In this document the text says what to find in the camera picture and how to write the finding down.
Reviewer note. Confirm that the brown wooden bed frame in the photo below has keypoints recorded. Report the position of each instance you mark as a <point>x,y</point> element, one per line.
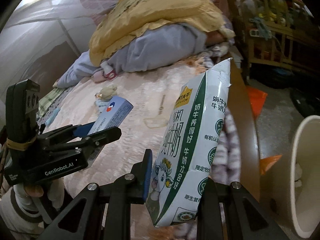
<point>240,107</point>

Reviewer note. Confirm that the left gloved hand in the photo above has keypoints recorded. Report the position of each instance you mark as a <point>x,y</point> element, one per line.
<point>25,194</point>

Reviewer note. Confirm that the wooden baby crib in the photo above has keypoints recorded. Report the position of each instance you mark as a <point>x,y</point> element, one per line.
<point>290,34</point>

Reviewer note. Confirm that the yellow ruffled pillow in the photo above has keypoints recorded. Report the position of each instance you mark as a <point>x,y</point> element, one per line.
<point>130,19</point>

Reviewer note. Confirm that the cream round trash bin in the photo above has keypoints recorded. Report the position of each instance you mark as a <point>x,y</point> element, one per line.
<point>289,190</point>

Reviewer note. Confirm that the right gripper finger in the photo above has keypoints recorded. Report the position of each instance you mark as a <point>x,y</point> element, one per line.
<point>142,172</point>

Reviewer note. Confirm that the lavender grey blanket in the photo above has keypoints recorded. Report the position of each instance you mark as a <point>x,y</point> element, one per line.
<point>155,48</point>

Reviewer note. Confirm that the white power strip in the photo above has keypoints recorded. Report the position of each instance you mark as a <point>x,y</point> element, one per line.
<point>254,33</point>

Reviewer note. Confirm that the white blue medicine box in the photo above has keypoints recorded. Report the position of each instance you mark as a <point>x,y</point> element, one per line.
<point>113,111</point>

